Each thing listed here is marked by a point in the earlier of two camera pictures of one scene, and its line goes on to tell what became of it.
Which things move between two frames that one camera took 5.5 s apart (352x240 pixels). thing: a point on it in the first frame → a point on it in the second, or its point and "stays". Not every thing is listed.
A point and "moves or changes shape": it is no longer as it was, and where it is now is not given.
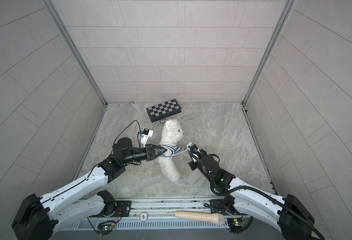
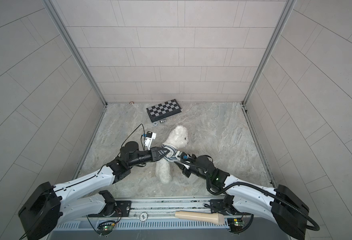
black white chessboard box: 163,110 stays
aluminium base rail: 151,208 stays
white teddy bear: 172,132 moves or changes shape
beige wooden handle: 216,218 stays
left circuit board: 105,228 stays
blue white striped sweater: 171,150 moves or changes shape
